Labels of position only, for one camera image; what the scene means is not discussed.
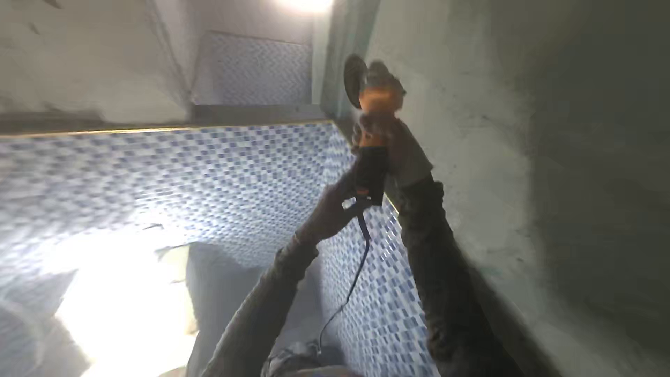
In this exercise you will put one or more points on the person's left hand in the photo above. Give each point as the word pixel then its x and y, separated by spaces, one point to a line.
pixel 327 214

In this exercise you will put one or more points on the person's right hand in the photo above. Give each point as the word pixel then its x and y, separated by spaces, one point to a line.
pixel 407 153

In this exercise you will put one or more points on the person's right forearm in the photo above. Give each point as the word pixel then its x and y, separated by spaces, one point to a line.
pixel 442 277

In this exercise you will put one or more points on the person's left forearm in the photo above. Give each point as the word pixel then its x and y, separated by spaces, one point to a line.
pixel 267 300

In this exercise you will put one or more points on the person's left thumb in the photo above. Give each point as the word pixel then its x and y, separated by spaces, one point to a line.
pixel 357 210

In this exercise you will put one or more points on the person's right fingers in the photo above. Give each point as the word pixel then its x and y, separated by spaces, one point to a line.
pixel 365 125

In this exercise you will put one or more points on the person's left fingers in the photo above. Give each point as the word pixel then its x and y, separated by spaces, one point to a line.
pixel 346 185

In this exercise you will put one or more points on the orange and black angle grinder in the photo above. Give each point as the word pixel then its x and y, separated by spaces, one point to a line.
pixel 371 167

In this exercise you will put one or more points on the yellow tile edge trim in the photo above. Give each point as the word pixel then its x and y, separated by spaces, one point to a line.
pixel 167 128

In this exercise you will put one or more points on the bright lamp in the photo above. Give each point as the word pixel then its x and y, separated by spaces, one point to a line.
pixel 306 3

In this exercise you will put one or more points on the person's body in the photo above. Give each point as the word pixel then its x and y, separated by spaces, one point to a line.
pixel 309 366

